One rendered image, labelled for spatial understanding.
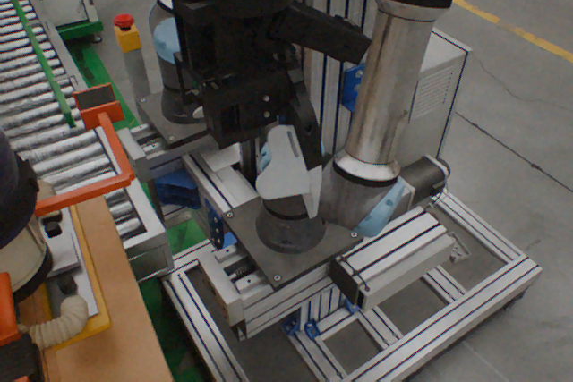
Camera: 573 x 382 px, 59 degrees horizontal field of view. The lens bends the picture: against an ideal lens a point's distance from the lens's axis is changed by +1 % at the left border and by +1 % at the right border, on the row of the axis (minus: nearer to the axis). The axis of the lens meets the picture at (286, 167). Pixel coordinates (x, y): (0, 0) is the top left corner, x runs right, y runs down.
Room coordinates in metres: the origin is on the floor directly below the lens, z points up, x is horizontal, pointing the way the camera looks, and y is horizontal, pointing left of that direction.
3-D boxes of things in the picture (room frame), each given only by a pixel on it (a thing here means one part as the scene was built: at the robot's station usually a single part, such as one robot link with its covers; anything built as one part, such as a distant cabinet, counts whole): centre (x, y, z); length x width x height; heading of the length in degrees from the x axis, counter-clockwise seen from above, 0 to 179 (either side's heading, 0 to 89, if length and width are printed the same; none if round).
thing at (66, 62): (2.00, 1.01, 0.50); 2.31 x 0.05 x 0.19; 31
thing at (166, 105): (1.09, 0.26, 1.09); 0.15 x 0.15 x 0.10
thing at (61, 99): (2.28, 1.24, 0.60); 1.60 x 0.10 x 0.09; 31
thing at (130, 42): (1.58, 0.56, 0.50); 0.07 x 0.07 x 1.00; 31
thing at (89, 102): (0.90, 0.42, 1.18); 0.09 x 0.08 x 0.05; 118
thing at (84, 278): (0.56, 0.43, 1.07); 0.34 x 0.10 x 0.05; 28
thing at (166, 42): (1.10, 0.27, 1.20); 0.13 x 0.12 x 0.14; 17
